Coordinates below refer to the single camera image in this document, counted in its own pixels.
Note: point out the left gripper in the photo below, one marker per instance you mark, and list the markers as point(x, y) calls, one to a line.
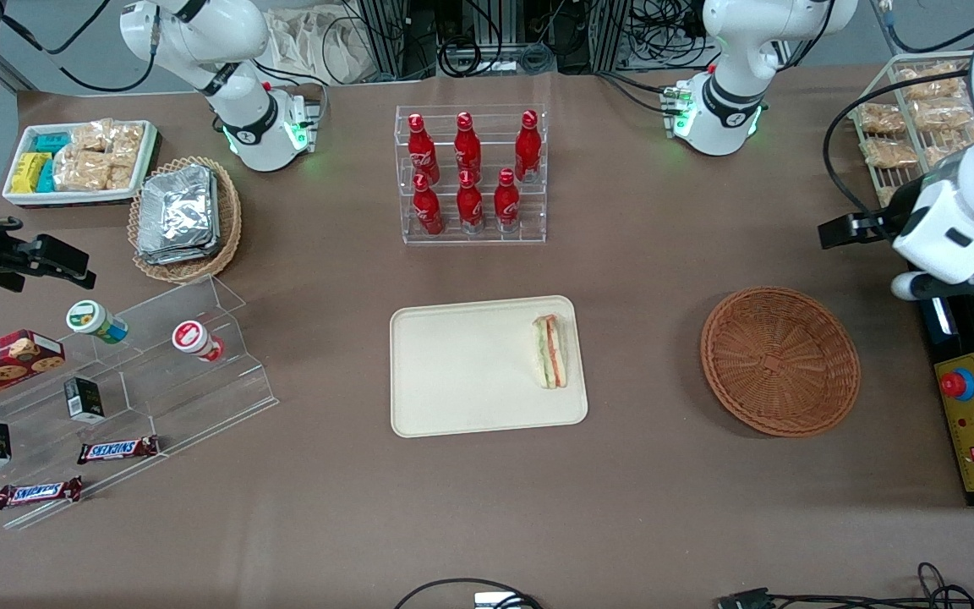
point(891, 218)

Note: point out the triangular sandwich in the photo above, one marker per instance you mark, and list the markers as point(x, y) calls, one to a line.
point(550, 353)

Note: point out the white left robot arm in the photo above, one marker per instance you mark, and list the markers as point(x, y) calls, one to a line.
point(736, 51)

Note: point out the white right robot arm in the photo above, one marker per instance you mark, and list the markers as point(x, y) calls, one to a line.
point(199, 34)

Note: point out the white rectangular snack tray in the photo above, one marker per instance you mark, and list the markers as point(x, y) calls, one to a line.
point(73, 197)

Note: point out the round brown wicker basket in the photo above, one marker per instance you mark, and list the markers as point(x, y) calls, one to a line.
point(779, 364)

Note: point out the oval brown wicker basket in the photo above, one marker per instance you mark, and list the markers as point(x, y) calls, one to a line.
point(229, 228)

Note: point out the beige plastic tray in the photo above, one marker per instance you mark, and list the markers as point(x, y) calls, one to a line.
point(470, 368)

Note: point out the clear bagged pastry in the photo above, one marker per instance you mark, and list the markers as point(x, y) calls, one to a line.
point(882, 120)
point(943, 114)
point(931, 83)
point(952, 145)
point(891, 154)

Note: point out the teal snack packet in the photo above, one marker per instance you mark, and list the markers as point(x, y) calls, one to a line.
point(51, 143)
point(46, 178)

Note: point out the green lid cup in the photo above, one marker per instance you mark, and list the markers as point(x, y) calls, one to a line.
point(91, 320)

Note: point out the yellow snack packet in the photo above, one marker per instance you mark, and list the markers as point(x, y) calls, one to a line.
point(29, 172)

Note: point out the rice cracker bag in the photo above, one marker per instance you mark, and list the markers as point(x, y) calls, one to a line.
point(128, 142)
point(81, 171)
point(121, 176)
point(92, 135)

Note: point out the red plaid cookie box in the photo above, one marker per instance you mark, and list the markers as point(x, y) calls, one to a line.
point(1, 365)

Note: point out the silver foil packs stack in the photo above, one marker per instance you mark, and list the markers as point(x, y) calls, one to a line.
point(178, 216)

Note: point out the red lid cup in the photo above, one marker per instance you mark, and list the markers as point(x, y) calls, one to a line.
point(193, 338)

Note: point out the red emergency stop button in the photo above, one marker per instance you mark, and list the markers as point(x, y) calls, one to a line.
point(956, 385)

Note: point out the clear acrylic stepped shelf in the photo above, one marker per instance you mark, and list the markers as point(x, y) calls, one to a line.
point(183, 397)

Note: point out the snickers chocolate bar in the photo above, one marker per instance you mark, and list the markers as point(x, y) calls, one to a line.
point(117, 450)
point(37, 493)

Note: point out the red cola bottle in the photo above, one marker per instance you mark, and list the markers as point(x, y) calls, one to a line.
point(423, 152)
point(428, 211)
point(506, 207)
point(470, 210)
point(528, 150)
point(467, 150)

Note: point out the beige cloth bag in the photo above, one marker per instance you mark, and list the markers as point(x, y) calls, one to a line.
point(318, 46)

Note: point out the clear acrylic bottle rack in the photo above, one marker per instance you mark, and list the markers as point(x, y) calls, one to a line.
point(487, 241)

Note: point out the white power adapter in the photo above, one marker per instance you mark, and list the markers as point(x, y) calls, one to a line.
point(495, 601)

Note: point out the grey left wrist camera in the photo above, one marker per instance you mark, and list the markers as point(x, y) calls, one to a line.
point(905, 286)

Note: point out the aluminium frame post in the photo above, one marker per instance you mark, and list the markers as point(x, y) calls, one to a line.
point(612, 34)
point(381, 38)

